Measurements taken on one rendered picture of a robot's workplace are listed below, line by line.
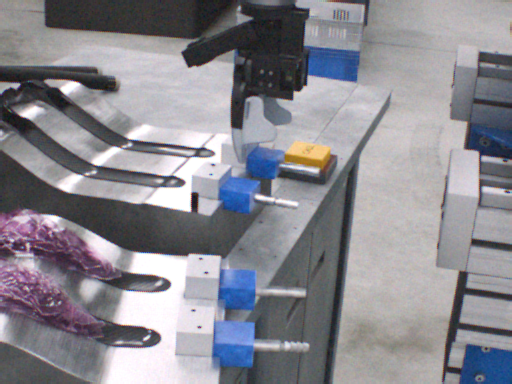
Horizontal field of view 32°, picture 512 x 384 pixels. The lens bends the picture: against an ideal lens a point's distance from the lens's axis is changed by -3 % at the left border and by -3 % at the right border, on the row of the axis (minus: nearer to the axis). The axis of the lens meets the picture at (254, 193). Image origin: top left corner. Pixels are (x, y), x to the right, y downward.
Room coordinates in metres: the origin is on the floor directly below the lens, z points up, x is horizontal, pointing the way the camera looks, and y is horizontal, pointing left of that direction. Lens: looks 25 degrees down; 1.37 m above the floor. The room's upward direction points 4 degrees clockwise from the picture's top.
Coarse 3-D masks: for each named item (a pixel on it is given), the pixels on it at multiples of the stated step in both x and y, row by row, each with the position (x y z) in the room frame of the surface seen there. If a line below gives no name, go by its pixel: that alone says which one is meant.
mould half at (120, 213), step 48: (96, 96) 1.30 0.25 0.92; (0, 144) 1.08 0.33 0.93; (96, 144) 1.18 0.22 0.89; (192, 144) 1.21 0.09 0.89; (0, 192) 1.07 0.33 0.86; (48, 192) 1.05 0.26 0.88; (96, 192) 1.04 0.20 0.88; (144, 192) 1.04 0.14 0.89; (144, 240) 1.01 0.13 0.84; (192, 240) 0.99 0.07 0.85
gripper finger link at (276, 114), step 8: (264, 96) 1.18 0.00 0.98; (264, 104) 1.18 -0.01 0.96; (272, 104) 1.18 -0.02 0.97; (264, 112) 1.18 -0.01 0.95; (272, 112) 1.18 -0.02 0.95; (280, 112) 1.18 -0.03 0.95; (288, 112) 1.18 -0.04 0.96; (272, 120) 1.18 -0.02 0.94; (280, 120) 1.18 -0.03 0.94; (288, 120) 1.18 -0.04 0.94
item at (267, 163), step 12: (228, 144) 1.14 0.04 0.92; (252, 144) 1.16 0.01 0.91; (228, 156) 1.14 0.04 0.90; (252, 156) 1.13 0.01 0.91; (264, 156) 1.14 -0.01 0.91; (276, 156) 1.14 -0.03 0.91; (252, 168) 1.13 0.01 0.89; (264, 168) 1.13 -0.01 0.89; (276, 168) 1.13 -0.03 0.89; (288, 168) 1.13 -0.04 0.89; (300, 168) 1.13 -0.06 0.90; (312, 168) 1.13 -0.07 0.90
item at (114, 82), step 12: (0, 72) 1.53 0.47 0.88; (12, 72) 1.54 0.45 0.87; (24, 72) 1.56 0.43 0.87; (36, 72) 1.57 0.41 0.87; (48, 72) 1.59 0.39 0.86; (60, 72) 1.61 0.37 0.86; (72, 72) 1.63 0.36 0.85; (84, 84) 1.63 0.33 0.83; (96, 84) 1.65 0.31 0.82; (108, 84) 1.66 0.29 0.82; (120, 84) 1.68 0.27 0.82
